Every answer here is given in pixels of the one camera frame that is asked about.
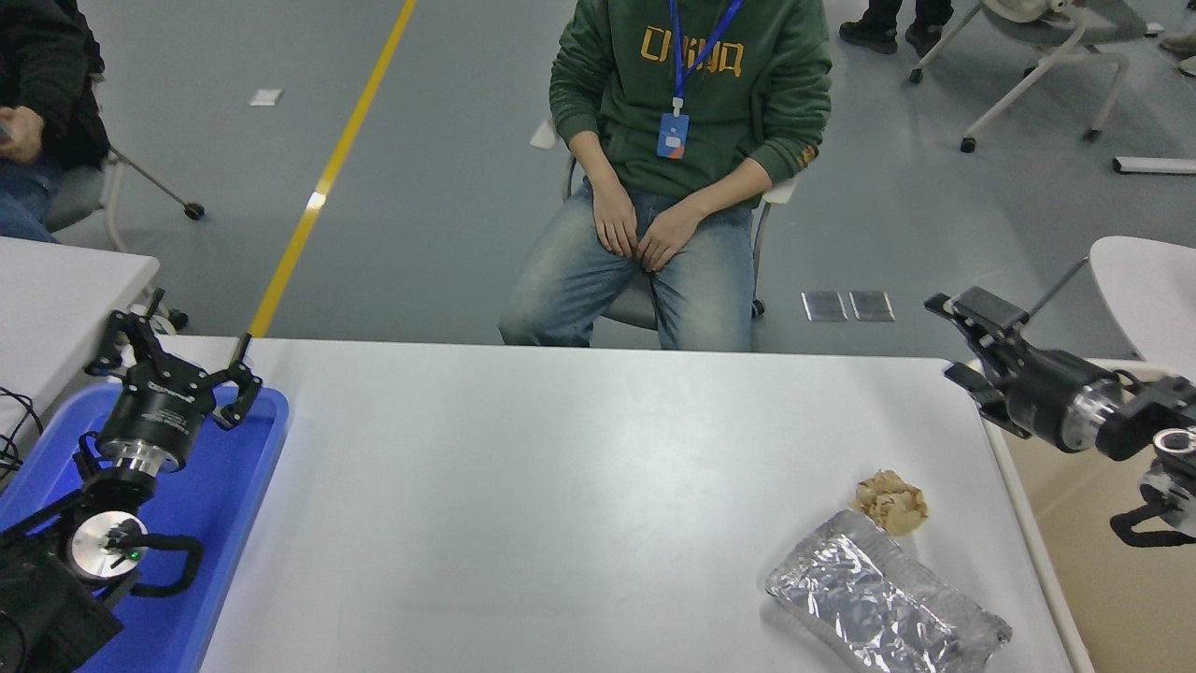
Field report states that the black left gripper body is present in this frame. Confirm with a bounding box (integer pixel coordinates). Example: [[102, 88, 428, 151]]
[[97, 362, 216, 463]]

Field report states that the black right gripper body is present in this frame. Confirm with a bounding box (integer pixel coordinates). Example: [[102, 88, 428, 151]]
[[1002, 348, 1113, 451]]

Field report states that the tan paper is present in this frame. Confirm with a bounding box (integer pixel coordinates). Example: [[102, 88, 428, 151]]
[[848, 470, 931, 537]]

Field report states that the silver foil tray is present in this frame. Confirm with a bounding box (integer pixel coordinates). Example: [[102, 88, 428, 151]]
[[764, 509, 1015, 673]]

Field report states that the person's hand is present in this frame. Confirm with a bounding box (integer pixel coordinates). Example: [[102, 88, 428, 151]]
[[0, 106, 45, 165]]

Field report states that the person's left hand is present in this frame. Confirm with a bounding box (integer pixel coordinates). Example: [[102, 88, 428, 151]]
[[637, 201, 711, 274]]

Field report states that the person's right hand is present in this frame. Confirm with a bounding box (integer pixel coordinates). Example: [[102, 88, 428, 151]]
[[592, 178, 642, 258]]

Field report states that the white caster foot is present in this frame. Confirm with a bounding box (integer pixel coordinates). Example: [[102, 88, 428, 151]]
[[131, 302, 191, 336]]

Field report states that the white side table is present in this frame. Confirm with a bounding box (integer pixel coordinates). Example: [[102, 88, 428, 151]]
[[0, 236, 162, 440]]

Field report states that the blue plastic tray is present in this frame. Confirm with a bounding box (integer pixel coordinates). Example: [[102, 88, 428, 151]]
[[0, 381, 291, 673]]

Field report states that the white round table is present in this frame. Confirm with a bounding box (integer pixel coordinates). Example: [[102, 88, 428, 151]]
[[1023, 236, 1196, 375]]

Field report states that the grey wheeled chair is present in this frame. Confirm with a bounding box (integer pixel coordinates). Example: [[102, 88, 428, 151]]
[[45, 70, 206, 253]]

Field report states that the large pale bin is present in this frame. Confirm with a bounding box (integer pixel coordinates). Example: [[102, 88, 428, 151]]
[[972, 358, 1196, 673]]

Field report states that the white flat bar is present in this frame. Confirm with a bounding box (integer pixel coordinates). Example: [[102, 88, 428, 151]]
[[1112, 156, 1196, 177]]

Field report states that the blue id badge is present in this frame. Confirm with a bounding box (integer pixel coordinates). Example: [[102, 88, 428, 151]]
[[656, 112, 691, 161]]

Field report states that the white office chair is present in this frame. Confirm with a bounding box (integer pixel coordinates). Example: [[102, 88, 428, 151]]
[[530, 118, 803, 333]]

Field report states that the black cable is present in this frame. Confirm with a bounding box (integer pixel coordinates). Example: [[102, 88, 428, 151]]
[[0, 386, 45, 487]]

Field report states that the white wheeled chair frame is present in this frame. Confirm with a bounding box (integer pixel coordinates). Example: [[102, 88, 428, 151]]
[[911, 0, 1132, 155]]

